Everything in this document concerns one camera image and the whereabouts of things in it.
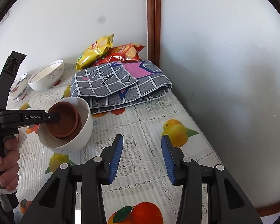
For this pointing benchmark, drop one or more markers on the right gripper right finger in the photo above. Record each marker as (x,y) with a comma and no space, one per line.
(172,157)

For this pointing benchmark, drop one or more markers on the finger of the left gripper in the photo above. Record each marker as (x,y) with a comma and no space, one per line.
(52,117)

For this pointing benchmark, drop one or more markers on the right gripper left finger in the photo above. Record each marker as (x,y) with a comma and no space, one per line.
(111,156)

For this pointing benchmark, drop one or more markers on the person's left hand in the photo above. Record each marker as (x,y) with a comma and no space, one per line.
(9,165)

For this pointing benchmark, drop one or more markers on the blue white patterned bowl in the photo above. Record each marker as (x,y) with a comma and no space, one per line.
(18,88)

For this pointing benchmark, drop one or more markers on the large white ceramic bowl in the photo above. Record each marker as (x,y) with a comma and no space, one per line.
(47,76)

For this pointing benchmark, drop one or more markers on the fruit print tablecloth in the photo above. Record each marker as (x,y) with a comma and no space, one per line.
(141,175)

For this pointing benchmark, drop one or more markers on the yellow chips bag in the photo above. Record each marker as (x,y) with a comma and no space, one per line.
(94,52)

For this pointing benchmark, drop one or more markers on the grey checked folded cloth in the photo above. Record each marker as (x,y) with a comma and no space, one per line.
(116,85)

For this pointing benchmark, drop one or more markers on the red chips bag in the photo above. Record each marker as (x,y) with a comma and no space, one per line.
(123,53)

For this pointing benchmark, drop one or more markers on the brown wooden door frame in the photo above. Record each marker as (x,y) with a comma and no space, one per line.
(154,30)

